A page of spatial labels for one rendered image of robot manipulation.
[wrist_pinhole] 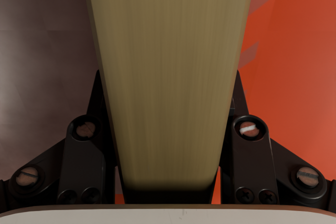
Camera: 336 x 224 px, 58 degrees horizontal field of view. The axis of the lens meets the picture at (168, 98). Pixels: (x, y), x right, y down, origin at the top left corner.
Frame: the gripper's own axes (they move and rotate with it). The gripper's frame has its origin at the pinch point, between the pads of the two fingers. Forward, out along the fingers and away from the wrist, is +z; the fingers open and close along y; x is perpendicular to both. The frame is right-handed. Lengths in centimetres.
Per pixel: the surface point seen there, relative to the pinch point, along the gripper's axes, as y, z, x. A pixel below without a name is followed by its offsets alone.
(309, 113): 9.8, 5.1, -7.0
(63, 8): -5.4, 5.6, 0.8
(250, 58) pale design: 4.8, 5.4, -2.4
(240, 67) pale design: 4.3, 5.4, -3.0
